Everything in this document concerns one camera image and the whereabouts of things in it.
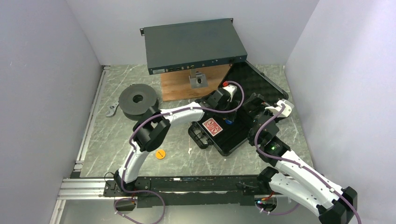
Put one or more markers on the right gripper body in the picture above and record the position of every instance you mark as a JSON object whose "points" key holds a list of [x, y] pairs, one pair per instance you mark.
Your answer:
{"points": [[250, 137]]}

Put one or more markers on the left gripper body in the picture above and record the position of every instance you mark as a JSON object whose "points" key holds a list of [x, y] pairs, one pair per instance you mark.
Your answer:
{"points": [[222, 107]]}

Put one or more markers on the black perforated filament spool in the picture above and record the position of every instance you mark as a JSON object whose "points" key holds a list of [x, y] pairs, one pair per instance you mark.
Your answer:
{"points": [[136, 99]]}

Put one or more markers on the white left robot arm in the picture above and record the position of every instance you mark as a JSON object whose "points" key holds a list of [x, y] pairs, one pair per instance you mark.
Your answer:
{"points": [[151, 130]]}

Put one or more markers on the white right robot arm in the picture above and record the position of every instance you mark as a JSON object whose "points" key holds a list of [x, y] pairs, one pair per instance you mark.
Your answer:
{"points": [[288, 174]]}

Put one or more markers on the black poker set case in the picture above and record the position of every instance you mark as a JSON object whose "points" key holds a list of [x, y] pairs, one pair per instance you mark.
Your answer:
{"points": [[244, 127]]}

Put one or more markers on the red playing card deck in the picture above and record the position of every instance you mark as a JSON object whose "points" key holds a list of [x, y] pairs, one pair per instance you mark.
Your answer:
{"points": [[212, 127]]}

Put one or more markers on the wooden base board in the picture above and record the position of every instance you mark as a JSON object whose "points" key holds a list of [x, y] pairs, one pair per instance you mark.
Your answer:
{"points": [[176, 85]]}

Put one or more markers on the orange dealer button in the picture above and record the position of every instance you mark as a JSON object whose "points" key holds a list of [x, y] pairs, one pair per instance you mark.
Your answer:
{"points": [[160, 154]]}

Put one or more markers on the grey metal stand bracket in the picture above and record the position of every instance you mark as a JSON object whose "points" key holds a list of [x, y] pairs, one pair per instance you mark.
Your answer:
{"points": [[197, 79]]}

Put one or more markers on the dark teal network switch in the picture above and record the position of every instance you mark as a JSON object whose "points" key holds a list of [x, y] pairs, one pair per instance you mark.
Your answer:
{"points": [[192, 45]]}

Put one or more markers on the red handled adjustable wrench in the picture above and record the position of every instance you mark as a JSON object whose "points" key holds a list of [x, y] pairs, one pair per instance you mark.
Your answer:
{"points": [[112, 110]]}

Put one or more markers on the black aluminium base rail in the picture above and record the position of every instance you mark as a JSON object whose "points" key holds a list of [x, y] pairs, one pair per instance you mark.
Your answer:
{"points": [[191, 190]]}

